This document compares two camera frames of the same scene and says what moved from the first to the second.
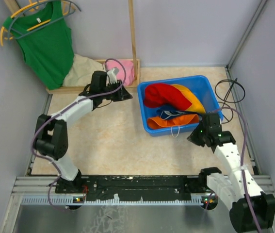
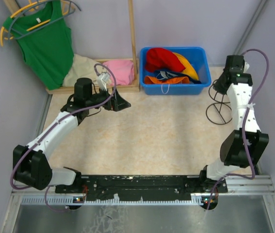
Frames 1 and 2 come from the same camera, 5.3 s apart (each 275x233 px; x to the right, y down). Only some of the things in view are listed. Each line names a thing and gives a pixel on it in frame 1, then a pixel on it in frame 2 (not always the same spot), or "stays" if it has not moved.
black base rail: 134,188 stays
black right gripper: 192,137 → 216,85
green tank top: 45,41 stays
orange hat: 156,122 → 150,79
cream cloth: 80,73 stays
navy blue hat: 166,111 → 163,75
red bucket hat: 158,94 → 158,59
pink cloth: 128,65 stays
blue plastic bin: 175,106 → 200,57
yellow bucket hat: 197,106 → 189,70
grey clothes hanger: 44,26 stays
